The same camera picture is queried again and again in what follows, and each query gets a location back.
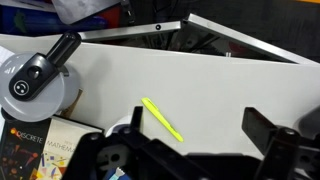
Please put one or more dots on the yellow highlighter pen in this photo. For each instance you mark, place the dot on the yellow highlighter pen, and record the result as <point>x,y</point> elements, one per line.
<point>163,120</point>

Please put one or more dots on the metal table frame rail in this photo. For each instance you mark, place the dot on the metal table frame rail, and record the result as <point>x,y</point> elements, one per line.
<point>213,28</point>

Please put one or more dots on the light blue plastic utensil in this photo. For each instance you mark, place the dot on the light blue plastic utensil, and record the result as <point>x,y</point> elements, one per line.
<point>117,174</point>

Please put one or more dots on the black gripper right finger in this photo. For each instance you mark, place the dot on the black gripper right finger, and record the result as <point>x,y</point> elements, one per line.
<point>276,146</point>

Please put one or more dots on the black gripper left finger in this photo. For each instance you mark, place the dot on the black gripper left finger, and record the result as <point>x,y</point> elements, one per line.
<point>143,153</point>

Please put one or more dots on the black device at edge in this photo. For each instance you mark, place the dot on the black device at edge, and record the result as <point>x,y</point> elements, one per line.
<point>33,96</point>

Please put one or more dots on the discrete mathematics book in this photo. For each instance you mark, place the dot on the discrete mathematics book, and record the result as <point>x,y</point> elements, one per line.
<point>30,150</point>

